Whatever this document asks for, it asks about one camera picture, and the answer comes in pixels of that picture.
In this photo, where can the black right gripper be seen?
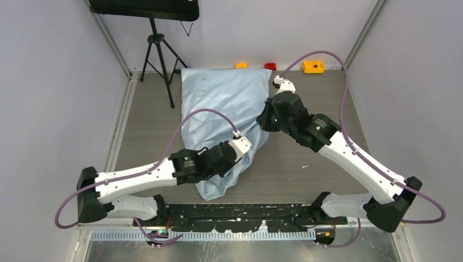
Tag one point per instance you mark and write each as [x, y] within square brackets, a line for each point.
[263, 119]

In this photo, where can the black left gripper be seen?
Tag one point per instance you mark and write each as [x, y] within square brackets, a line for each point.
[221, 173]

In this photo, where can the light blue pillowcase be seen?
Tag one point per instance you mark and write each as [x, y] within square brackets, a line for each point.
[238, 94]

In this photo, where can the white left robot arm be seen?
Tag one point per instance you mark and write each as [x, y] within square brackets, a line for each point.
[112, 193]

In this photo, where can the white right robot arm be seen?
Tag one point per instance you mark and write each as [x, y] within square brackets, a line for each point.
[385, 203]

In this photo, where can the small red block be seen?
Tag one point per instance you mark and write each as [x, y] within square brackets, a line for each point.
[270, 66]

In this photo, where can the yellow open box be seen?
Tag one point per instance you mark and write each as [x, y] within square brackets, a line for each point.
[313, 67]

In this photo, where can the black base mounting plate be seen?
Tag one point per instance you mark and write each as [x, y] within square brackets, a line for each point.
[240, 218]

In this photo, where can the small orange block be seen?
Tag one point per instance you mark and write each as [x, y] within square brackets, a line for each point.
[241, 66]

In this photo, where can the black tripod stand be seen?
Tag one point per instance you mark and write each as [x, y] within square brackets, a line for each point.
[156, 40]

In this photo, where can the black panel on tripod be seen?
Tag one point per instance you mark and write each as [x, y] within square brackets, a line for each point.
[168, 10]

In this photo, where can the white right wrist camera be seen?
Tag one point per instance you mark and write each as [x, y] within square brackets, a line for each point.
[283, 85]

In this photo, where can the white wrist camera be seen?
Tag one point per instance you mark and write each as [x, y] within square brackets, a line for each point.
[240, 144]
[283, 85]

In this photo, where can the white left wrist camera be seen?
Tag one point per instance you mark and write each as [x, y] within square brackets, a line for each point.
[240, 144]

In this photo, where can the aluminium rail at front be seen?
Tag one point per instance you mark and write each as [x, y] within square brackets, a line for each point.
[319, 233]

